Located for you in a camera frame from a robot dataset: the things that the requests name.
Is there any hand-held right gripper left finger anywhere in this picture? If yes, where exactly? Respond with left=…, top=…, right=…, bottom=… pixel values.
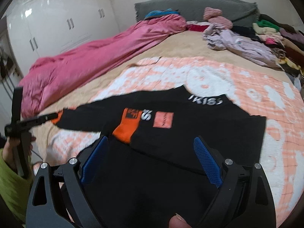
left=26, top=135, right=112, bottom=228

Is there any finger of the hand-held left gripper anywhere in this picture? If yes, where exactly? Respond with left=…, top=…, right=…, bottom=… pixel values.
left=22, top=112, right=59, bottom=126

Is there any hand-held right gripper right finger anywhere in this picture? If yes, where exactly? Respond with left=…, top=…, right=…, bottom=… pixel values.
left=193, top=135, right=277, bottom=228

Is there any black sweatshirt with orange patches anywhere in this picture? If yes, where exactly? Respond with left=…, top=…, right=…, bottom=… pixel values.
left=51, top=85, right=268, bottom=228

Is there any pile of folded clothes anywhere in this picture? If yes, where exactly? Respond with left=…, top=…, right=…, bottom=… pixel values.
left=231, top=14, right=304, bottom=76

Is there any person's left hand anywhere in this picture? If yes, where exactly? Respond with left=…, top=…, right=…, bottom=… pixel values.
left=2, top=135, right=37, bottom=158

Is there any person's right hand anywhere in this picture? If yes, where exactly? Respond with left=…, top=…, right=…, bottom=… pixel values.
left=169, top=214, right=190, bottom=228

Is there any pink quilt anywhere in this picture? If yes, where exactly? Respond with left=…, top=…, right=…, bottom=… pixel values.
left=19, top=13, right=188, bottom=118

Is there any orange and white plush blanket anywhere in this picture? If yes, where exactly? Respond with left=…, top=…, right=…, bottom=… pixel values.
left=32, top=57, right=303, bottom=226

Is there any white glossy wardrobe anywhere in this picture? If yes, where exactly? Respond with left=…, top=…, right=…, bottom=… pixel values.
left=6, top=0, right=120, bottom=76

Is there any beige bed sheet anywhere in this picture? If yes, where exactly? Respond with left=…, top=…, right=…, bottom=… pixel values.
left=21, top=26, right=292, bottom=133

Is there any lilac crumpled garment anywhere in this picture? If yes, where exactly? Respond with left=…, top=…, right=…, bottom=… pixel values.
left=202, top=23, right=283, bottom=68

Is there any red cloth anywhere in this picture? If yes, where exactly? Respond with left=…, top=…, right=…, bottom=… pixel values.
left=186, top=21, right=209, bottom=32

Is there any pink fluffy garment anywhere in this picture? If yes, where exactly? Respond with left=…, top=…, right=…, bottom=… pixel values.
left=203, top=7, right=234, bottom=29

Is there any blue cloth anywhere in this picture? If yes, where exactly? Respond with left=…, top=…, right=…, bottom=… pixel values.
left=144, top=8, right=181, bottom=19

